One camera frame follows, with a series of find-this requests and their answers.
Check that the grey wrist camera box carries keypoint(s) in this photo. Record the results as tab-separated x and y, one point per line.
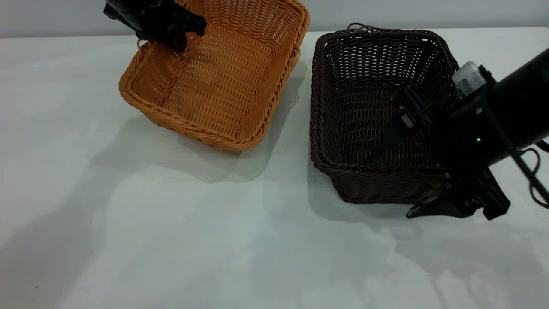
472	77

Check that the dark brown wicker basket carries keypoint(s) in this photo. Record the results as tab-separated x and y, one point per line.
356	98

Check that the light brown wicker basket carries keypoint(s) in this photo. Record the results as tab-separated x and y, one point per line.
231	86

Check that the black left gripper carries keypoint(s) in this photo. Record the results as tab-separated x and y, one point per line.
150	17

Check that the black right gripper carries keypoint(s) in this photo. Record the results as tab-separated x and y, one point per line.
463	137

